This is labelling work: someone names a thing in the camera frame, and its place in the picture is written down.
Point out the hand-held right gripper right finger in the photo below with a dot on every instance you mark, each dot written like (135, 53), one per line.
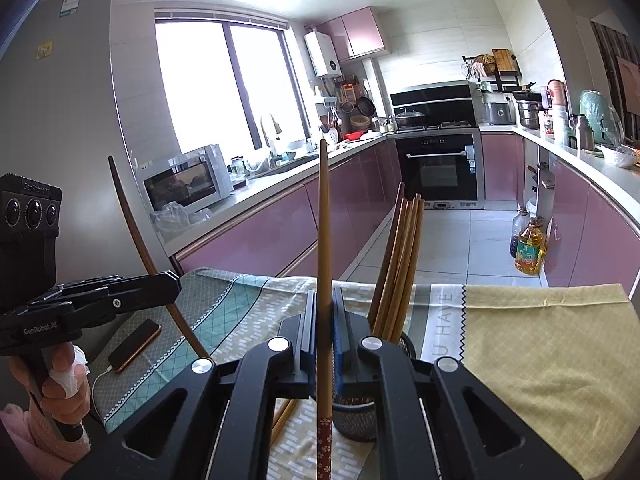
(338, 360)

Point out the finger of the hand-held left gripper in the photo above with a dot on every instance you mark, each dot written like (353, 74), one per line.
(75, 287)
(140, 292)

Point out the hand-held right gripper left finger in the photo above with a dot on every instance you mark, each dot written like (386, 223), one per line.
(313, 370)

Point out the black mesh basket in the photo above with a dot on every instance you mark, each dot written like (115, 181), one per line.
(355, 420)

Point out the single chopstick red floral end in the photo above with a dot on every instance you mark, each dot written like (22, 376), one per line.
(324, 235)

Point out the bundle of wooden chopsticks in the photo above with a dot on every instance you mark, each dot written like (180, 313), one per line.
(407, 250)

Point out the person's left hand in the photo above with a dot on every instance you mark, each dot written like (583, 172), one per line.
(70, 395)

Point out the black smartphone orange edge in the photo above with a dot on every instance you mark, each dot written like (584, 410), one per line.
(132, 347)

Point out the clear plastic bag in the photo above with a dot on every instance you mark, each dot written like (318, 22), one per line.
(177, 217)

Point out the patterned beige teal table cloth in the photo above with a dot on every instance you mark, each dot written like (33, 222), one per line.
(240, 300)

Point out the white microwave oven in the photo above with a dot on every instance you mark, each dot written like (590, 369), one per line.
(185, 180)

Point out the pink lower cabinets window side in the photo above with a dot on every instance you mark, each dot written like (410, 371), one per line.
(260, 230)

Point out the grey refrigerator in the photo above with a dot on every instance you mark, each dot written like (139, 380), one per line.
(75, 110)

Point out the black built-in oven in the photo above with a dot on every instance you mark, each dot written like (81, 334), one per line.
(440, 175)

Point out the dark sauce bottle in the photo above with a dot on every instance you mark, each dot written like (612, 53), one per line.
(517, 240)

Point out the kitchen window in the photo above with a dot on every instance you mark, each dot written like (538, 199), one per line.
(200, 85)

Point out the yellow cooking oil bottle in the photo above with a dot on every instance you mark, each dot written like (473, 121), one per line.
(530, 252)

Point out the dark wok with lid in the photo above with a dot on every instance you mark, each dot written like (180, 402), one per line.
(411, 119)

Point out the black range hood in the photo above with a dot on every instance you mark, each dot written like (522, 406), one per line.
(435, 102)

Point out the pink lower cabinets long run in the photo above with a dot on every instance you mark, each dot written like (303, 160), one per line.
(590, 225)

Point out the silver rice cooker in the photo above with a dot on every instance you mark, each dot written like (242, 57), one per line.
(497, 112)

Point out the white water heater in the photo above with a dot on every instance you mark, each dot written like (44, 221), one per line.
(322, 55)

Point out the steel stock pot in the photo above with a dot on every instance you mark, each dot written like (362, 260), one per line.
(530, 115)

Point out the steel vacuum flask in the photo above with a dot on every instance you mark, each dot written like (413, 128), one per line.
(582, 135)

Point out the black rack with cutting boards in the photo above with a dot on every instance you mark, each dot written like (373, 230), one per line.
(502, 60)

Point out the pink thermos jug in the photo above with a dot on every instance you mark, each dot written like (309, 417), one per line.
(556, 92)

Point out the white bowl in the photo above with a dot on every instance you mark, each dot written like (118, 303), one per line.
(620, 157)

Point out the green plastic wrapped appliance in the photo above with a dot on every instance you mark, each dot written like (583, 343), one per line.
(597, 112)

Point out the dark striped curtain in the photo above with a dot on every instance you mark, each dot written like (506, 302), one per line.
(607, 60)

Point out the wall utensil rack with pans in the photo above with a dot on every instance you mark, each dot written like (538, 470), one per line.
(350, 97)

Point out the pink upper wall cabinet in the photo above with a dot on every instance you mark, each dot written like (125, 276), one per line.
(357, 32)

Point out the pink wall picture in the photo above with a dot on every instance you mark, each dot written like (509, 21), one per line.
(629, 85)

